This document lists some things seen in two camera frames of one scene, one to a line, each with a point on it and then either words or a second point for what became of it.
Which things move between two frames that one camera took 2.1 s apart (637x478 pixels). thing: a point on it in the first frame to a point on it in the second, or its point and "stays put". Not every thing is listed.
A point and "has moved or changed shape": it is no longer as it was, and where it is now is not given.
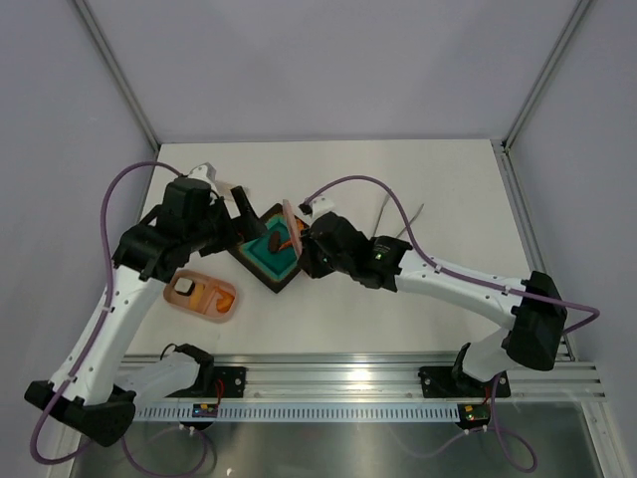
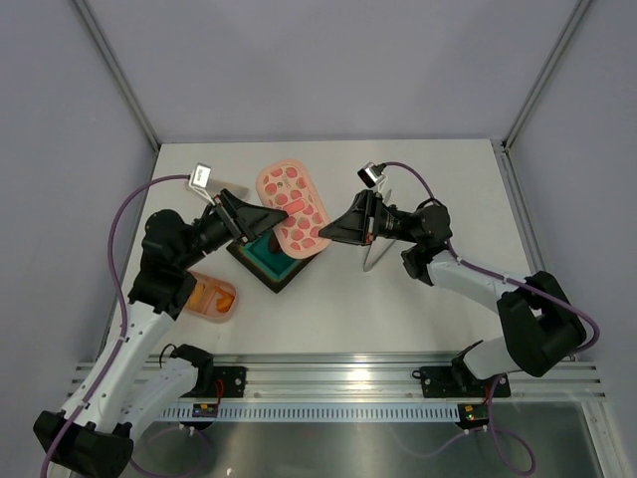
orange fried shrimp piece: x=223 y=305 stays put
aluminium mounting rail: x=389 y=375 stays put
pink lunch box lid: x=294 y=229 has moved or changed shape
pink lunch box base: x=204 y=296 stays put
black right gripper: x=307 y=262 to x=361 y=223
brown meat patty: x=275 y=242 stays put
